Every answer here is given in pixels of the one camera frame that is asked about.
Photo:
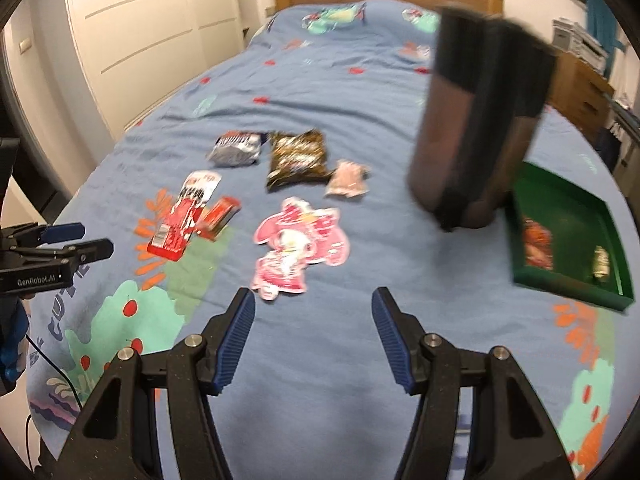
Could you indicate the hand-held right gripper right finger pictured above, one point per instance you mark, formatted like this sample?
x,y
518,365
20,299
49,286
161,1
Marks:
x,y
392,340

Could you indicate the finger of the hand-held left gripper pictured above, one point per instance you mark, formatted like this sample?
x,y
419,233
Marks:
x,y
65,230
95,250

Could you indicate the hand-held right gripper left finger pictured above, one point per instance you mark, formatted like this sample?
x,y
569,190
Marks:
x,y
235,340

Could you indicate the red and white snack packet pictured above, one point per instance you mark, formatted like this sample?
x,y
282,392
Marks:
x,y
180,220

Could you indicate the pink character-shaped snack packet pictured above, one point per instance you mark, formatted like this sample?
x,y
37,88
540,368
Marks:
x,y
290,245

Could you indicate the small red snack box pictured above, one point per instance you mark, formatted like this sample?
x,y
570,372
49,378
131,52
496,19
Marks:
x,y
217,215

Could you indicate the small pink snack packet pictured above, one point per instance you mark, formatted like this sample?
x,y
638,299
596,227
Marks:
x,y
345,180

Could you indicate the green tray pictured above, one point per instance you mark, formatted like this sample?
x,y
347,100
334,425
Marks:
x,y
560,195

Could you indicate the white and blue snack packet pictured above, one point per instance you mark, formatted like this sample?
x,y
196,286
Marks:
x,y
235,149

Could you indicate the red-brown snack packet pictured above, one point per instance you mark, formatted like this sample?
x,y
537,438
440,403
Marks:
x,y
537,242

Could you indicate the brown snack packet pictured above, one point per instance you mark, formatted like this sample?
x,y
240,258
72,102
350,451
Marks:
x,y
295,160

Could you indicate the tall black and grey container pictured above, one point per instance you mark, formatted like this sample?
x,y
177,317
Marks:
x,y
450,135

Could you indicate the white wardrobe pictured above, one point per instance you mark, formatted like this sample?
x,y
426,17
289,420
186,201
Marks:
x,y
150,35

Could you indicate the gold wrapped candy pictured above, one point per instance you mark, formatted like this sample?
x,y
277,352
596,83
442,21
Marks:
x,y
601,262

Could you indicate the blue printed blanket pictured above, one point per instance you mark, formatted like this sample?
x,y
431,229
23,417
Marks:
x,y
350,110

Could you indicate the wooden dresser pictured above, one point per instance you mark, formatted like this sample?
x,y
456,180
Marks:
x,y
580,90

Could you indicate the white printer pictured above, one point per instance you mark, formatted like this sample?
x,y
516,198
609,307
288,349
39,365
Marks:
x,y
580,40

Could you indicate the teal curtain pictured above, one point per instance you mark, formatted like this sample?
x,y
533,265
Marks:
x,y
600,15

